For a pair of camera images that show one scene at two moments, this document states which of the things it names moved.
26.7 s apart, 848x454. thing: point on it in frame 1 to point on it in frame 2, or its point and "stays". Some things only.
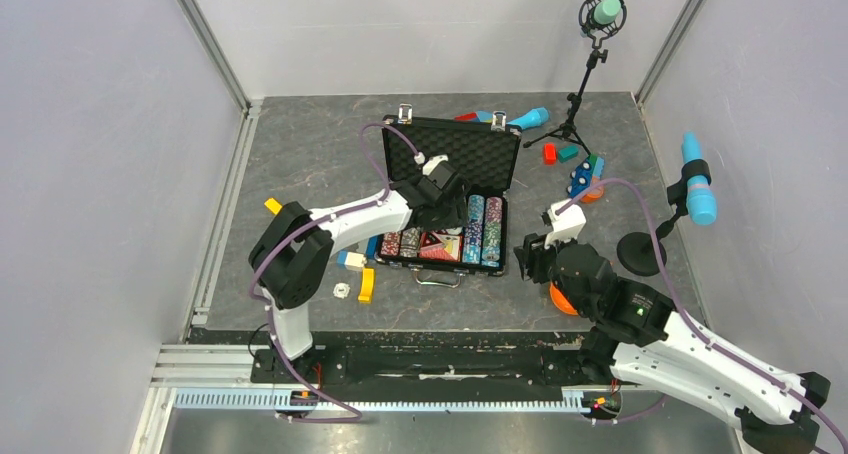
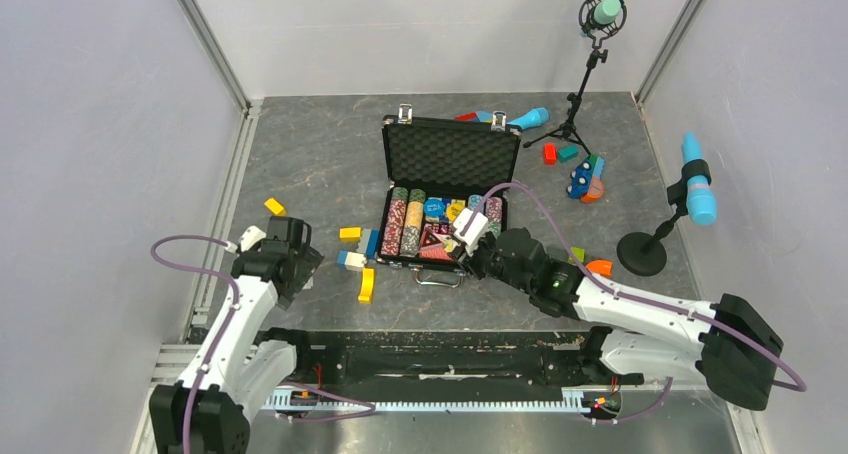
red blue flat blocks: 478,116 stays
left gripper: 456,217 to 308,260
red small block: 550,154 stays
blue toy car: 586,175 stays
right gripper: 536,248 to 468,253
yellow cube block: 273,205 stays
